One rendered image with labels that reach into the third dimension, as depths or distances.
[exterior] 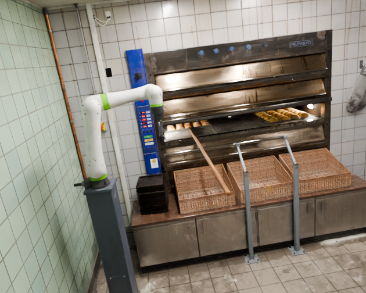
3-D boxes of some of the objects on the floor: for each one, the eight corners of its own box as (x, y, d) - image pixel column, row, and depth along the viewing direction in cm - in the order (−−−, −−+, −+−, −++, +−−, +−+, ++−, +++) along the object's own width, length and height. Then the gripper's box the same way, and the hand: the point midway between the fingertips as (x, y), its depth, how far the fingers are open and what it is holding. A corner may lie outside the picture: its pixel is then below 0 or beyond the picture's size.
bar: (179, 256, 319) (163, 153, 285) (292, 235, 328) (290, 133, 293) (182, 276, 289) (165, 163, 255) (307, 253, 298) (307, 142, 263)
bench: (142, 243, 348) (133, 199, 331) (338, 210, 365) (340, 165, 348) (141, 277, 295) (131, 226, 278) (370, 235, 311) (375, 185, 294)
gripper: (153, 110, 220) (158, 138, 227) (152, 118, 196) (157, 149, 203) (162, 109, 220) (167, 136, 227) (163, 116, 196) (168, 147, 203)
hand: (162, 140), depth 215 cm, fingers open, 13 cm apart
